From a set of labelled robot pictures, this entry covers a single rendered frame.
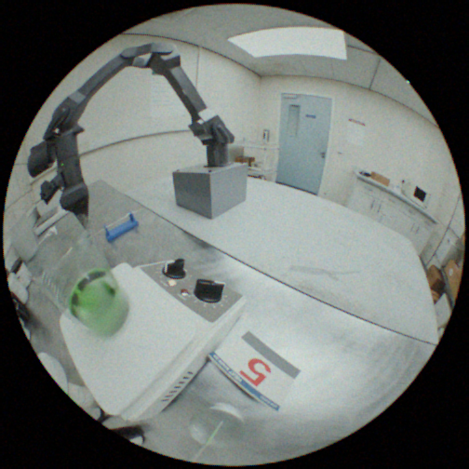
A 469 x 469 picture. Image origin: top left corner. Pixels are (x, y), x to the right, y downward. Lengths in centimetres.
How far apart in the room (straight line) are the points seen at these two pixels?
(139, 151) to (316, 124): 259
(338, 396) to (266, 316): 16
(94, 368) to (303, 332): 23
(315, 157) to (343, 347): 282
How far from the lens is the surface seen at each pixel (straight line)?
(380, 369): 30
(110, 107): 164
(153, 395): 15
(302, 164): 297
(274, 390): 18
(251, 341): 21
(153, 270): 21
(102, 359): 15
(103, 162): 156
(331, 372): 24
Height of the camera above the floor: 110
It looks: 36 degrees down
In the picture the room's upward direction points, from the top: 2 degrees clockwise
